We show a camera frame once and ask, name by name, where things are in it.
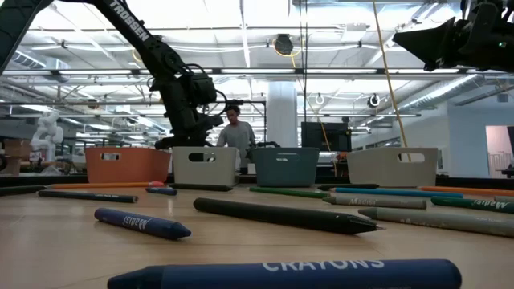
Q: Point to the light grey plastic bin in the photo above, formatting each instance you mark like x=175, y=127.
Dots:
x=205, y=170
x=391, y=172

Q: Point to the black monitor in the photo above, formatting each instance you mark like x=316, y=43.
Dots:
x=325, y=136

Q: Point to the black pen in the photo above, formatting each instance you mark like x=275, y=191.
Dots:
x=20, y=190
x=281, y=215
x=201, y=187
x=349, y=186

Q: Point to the orange pencil with pink eraser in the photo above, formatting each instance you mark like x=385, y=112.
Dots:
x=100, y=185

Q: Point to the dark green wax crayon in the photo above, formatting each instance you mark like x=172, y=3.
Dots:
x=474, y=204

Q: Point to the cardboard box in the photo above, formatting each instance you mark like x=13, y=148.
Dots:
x=16, y=154

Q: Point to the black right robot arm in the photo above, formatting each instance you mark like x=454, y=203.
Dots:
x=506, y=24

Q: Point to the teal plastic bin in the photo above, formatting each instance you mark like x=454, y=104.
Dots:
x=285, y=170

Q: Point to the person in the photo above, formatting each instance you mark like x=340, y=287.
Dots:
x=237, y=136

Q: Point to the blue pencil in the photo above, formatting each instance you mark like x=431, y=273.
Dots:
x=401, y=193

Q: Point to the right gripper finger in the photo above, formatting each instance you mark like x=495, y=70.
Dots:
x=433, y=36
x=437, y=56

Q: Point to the dark navy pencil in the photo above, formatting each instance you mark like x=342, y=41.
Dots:
x=88, y=196

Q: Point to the orange plastic bin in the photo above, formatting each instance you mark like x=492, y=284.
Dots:
x=128, y=166

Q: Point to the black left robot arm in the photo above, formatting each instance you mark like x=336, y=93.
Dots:
x=132, y=24

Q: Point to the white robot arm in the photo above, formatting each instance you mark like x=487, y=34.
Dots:
x=48, y=132

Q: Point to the silver ventilation duct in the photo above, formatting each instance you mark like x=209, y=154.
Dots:
x=441, y=93

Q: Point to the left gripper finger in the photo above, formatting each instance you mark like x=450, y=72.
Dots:
x=197, y=142
x=168, y=143

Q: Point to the white round column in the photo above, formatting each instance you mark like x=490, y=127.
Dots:
x=282, y=116

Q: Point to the blue wax crayon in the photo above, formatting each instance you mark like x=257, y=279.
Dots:
x=160, y=191
x=140, y=223
x=301, y=277

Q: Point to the green pencil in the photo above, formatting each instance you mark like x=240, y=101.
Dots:
x=289, y=192

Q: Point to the grey wax crayon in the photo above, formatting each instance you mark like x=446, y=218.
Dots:
x=373, y=202
x=441, y=221
x=505, y=198

